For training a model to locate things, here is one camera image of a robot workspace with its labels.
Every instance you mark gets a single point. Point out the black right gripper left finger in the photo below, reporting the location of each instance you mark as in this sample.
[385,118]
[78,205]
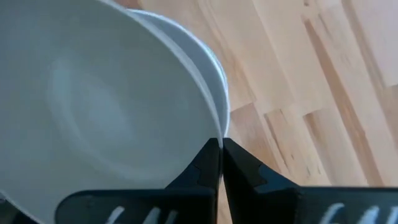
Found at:
[174,205]

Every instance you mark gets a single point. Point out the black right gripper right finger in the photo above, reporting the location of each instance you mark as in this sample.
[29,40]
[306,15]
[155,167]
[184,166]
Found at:
[273,205]

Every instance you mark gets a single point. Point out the light grey bowl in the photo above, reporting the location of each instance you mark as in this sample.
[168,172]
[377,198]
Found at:
[93,93]

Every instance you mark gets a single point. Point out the white bowl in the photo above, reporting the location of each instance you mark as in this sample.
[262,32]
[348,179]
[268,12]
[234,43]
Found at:
[216,81]

